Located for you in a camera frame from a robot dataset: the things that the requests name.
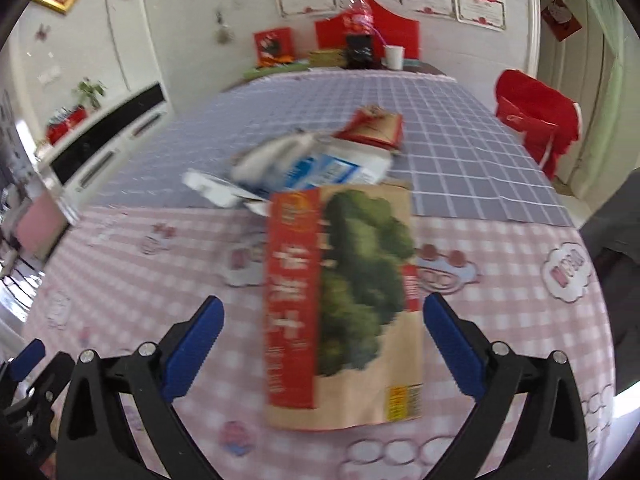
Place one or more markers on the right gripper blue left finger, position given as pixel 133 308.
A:
pixel 186 346

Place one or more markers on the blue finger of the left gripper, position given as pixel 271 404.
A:
pixel 26 360

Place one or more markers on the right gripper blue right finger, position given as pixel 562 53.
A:
pixel 460 343

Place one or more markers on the brown red paper bag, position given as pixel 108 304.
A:
pixel 343 336

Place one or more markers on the blue white carton box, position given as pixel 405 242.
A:
pixel 330 161

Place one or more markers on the pink blanket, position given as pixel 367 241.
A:
pixel 40 227

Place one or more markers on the purple grid tablecloth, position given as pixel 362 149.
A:
pixel 457 158

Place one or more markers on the white sideboard cabinet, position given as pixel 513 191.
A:
pixel 81 162

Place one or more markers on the red gift box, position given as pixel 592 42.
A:
pixel 63 121

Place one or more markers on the red paper fan ornament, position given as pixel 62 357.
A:
pixel 372 125

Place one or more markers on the potted green plant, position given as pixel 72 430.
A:
pixel 89 93

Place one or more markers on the white paper cup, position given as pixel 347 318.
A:
pixel 394 57

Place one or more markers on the cola bottle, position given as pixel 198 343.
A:
pixel 359 31

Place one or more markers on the red photo card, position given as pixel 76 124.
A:
pixel 274 47

